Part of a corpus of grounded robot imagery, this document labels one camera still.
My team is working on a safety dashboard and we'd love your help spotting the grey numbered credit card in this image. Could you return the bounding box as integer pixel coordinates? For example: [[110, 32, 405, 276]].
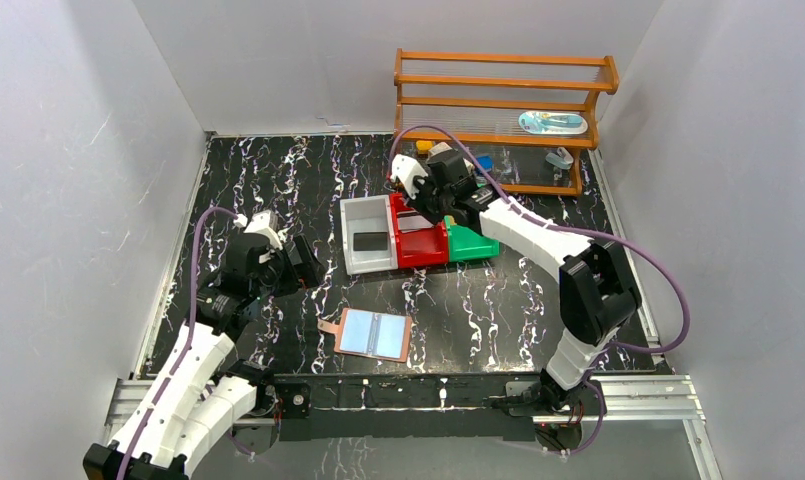
[[396, 211, 435, 233]]

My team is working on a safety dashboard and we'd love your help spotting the brown leather card holder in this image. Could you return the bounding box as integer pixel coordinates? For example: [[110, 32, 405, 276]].
[[317, 308, 413, 363]]

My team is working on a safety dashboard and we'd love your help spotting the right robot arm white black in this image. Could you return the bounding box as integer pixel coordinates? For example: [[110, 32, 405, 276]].
[[389, 148, 642, 414]]

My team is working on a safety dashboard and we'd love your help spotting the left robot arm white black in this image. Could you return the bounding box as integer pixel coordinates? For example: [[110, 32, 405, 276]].
[[83, 210, 324, 479]]

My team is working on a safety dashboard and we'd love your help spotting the black card in white bin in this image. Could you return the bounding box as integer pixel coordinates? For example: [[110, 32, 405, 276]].
[[352, 232, 390, 252]]

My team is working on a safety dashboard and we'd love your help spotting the small blue block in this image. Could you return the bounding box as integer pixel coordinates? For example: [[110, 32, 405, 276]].
[[476, 155, 493, 172]]

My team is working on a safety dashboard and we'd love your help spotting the small yellow block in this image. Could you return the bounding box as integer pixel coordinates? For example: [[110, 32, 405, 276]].
[[415, 140, 434, 157]]

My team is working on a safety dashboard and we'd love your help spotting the green plastic bin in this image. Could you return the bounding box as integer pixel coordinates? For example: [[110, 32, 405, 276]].
[[444, 216, 500, 262]]

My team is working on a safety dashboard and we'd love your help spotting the red plastic bin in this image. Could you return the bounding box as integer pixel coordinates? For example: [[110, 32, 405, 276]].
[[389, 193, 449, 269]]

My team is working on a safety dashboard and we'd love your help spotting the white plastic bin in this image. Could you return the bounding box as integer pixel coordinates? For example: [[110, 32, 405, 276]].
[[340, 195, 398, 276]]

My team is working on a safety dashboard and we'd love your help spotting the wooden orange shelf rack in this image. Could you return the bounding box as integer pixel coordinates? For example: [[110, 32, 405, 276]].
[[393, 49, 620, 197]]

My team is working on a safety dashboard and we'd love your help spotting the teal packaged tool on shelf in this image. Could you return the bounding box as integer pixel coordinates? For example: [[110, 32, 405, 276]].
[[518, 111, 588, 136]]

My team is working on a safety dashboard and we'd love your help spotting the light blue tape dispenser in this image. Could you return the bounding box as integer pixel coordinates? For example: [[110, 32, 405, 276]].
[[545, 147, 574, 170]]

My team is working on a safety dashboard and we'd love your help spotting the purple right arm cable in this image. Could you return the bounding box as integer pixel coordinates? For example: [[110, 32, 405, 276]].
[[388, 125, 691, 458]]

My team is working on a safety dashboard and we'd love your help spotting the black metal base frame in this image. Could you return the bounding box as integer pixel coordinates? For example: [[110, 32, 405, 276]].
[[216, 370, 609, 458]]

